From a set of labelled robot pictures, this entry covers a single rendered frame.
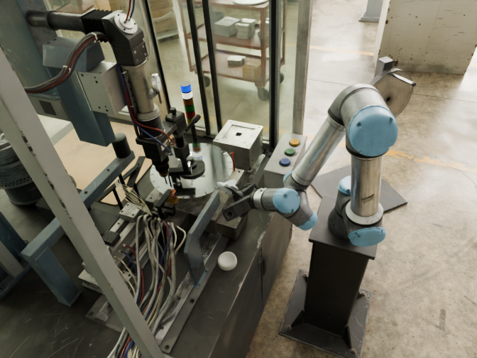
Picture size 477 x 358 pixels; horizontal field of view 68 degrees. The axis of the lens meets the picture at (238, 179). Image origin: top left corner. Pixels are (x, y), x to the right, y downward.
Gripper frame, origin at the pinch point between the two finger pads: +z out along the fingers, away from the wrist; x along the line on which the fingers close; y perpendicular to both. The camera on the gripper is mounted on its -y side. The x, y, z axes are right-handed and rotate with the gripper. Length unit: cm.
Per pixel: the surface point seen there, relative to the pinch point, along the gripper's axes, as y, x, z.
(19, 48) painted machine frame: -33, 74, 9
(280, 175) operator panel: 25.0, -3.5, -6.0
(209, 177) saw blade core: 1.0, 10.1, 4.1
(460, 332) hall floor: 71, -123, -30
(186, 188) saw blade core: -8.8, 10.9, 5.8
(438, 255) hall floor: 109, -108, -8
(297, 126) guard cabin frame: 52, 7, 2
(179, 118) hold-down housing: -6.4, 35.9, -10.3
